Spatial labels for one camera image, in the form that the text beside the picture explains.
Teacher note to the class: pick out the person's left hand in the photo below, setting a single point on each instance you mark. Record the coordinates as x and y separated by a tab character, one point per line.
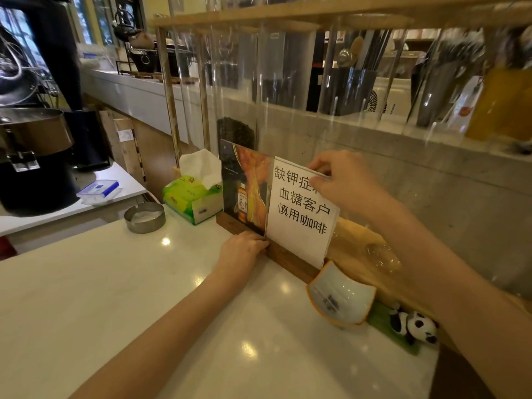
237	257

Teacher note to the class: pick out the person's right hand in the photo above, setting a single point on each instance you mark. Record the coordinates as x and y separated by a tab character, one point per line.
353	184

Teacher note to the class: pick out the person's left thumb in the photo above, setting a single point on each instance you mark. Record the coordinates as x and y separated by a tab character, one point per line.
259	247

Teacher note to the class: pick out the person's right fingers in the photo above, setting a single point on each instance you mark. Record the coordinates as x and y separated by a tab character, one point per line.
322	166

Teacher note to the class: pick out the wooden sign holder base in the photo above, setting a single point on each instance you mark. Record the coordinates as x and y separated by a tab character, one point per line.
291	262

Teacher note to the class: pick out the white paper sign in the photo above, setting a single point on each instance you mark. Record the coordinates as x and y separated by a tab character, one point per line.
301	220

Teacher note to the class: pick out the person's right forearm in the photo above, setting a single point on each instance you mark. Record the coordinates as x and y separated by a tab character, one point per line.
453	295

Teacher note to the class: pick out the person's left forearm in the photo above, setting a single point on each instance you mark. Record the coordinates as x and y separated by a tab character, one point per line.
166	336

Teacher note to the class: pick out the dark advertisement card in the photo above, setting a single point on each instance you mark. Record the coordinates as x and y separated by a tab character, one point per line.
245	186

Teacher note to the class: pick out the black cutlery holder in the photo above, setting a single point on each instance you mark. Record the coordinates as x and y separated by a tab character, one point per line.
347	91

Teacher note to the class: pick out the green tissue box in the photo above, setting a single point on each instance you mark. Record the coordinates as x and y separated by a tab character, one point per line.
187	201

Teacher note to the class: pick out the glass tube of coffee beans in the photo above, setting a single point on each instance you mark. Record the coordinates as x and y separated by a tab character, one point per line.
236	132

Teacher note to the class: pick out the white dish with orange rim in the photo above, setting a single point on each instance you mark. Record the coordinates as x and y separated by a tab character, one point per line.
338	295

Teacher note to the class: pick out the white box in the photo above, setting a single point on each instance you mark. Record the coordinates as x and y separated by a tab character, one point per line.
392	99

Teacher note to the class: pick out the white tissue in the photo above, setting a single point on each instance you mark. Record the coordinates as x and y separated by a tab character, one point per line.
201	166

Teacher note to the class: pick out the round metal ashtray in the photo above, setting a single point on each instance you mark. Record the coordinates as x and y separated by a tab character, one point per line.
144	218

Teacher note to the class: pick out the steel utensil cup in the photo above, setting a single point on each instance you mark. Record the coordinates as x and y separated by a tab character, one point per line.
436	95

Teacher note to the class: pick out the green mat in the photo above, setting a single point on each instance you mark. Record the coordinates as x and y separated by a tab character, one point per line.
384	324

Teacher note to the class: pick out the wooden rack with glass tubes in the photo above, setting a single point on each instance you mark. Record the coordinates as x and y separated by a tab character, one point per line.
332	12

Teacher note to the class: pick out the clear container with blue lid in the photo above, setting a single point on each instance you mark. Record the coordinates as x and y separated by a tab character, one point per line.
99	191

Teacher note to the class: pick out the cardboard sheets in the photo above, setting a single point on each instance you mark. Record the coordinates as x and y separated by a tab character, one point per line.
122	141

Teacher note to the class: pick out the panda figurine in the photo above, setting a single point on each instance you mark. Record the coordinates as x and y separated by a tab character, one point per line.
415	326

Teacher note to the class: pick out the yellow bottle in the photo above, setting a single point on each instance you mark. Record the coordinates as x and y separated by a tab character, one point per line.
498	103

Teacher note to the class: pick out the black pot on stand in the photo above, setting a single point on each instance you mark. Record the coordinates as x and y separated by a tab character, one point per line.
160	60

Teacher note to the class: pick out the black teapot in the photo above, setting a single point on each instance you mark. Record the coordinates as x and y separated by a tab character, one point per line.
124	26

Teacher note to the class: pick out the black coffee roaster machine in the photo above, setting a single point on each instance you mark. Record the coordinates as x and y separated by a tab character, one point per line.
37	132

